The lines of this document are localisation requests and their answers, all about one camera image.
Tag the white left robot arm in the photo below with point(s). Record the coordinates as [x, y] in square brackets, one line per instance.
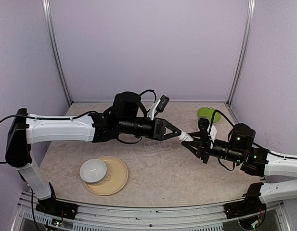
[127, 115]

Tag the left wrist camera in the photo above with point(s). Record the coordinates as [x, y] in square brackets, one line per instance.
[158, 107]

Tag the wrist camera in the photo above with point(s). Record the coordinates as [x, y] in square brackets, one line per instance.
[158, 107]
[205, 127]

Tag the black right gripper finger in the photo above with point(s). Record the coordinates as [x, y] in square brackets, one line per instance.
[198, 134]
[194, 147]

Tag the green plastic plate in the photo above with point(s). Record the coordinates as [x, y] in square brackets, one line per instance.
[207, 112]

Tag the left aluminium corner post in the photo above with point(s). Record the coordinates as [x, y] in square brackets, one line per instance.
[55, 51]

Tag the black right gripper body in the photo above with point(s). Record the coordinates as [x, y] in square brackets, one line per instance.
[205, 147]

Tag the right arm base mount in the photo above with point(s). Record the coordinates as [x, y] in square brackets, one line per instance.
[250, 205]

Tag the beige round plate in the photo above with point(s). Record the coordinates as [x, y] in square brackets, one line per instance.
[115, 180]

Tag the clear plastic pill organizer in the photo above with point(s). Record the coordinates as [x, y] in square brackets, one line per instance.
[156, 146]

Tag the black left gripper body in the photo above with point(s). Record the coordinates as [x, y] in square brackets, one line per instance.
[159, 122]

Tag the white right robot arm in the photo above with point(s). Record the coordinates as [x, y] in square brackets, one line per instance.
[251, 158]

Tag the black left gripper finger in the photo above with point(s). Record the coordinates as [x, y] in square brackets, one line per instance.
[170, 129]
[171, 135]

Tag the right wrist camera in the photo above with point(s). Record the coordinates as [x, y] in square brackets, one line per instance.
[205, 127]

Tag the white pill bottle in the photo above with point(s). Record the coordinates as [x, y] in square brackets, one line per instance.
[184, 136]

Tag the aluminium corner post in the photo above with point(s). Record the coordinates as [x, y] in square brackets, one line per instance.
[243, 50]
[55, 51]

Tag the aluminium front rail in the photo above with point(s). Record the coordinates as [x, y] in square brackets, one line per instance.
[90, 217]

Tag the right aluminium corner post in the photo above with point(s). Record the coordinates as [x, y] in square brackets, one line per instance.
[243, 50]

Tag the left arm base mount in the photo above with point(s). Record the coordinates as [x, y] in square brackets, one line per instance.
[52, 206]

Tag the orange pill bottle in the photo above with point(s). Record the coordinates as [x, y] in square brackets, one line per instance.
[203, 120]

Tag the white ceramic bowl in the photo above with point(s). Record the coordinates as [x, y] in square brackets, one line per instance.
[93, 171]

